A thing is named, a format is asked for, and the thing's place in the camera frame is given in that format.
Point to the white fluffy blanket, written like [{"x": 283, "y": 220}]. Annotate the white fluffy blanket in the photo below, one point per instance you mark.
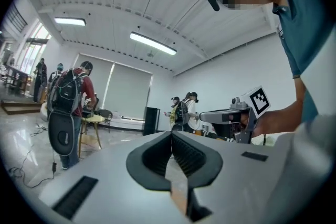
[{"x": 267, "y": 140}]

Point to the black speaker cabinet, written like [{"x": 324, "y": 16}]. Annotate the black speaker cabinet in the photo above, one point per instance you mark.
[{"x": 151, "y": 120}]

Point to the grey roller blind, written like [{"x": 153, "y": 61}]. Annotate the grey roller blind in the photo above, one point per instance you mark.
[
  {"x": 128, "y": 91},
  {"x": 94, "y": 81}
]

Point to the black backpack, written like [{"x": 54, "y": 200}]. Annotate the black backpack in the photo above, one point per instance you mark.
[{"x": 67, "y": 91}]

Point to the black oval back panel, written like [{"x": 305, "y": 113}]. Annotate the black oval back panel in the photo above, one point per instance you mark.
[{"x": 61, "y": 133}]

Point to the person's teal shirt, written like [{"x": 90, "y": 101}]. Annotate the person's teal shirt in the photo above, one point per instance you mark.
[{"x": 307, "y": 21}]

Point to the long ceiling light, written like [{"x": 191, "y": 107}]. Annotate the long ceiling light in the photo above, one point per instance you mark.
[
  {"x": 153, "y": 43},
  {"x": 69, "y": 21}
]

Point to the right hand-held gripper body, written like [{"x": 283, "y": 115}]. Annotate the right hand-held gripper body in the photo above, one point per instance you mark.
[{"x": 260, "y": 102}]

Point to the round wooden side table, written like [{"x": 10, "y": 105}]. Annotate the round wooden side table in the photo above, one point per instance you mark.
[{"x": 90, "y": 119}]

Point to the person's right hand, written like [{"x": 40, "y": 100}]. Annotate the person's right hand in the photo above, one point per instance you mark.
[{"x": 244, "y": 120}]

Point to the black metal chair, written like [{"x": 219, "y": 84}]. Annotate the black metal chair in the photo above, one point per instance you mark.
[{"x": 106, "y": 115}]

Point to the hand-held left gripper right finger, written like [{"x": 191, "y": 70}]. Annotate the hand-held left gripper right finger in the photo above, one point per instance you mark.
[{"x": 236, "y": 178}]

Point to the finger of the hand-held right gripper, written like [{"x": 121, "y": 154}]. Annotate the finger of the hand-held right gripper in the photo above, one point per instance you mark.
[{"x": 218, "y": 115}]

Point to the wooden floor platform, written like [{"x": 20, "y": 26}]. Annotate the wooden floor platform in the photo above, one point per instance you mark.
[{"x": 21, "y": 107}]

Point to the black head-mounted camera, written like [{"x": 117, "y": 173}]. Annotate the black head-mounted camera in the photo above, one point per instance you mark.
[{"x": 212, "y": 0}]

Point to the person's right forearm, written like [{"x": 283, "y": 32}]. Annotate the person's right forearm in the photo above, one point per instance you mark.
[{"x": 283, "y": 118}]

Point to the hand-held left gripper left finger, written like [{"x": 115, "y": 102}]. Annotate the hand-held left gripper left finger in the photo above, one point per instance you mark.
[{"x": 105, "y": 178}]

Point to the white low window bench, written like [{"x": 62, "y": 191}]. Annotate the white low window bench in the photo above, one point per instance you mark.
[{"x": 126, "y": 122}]

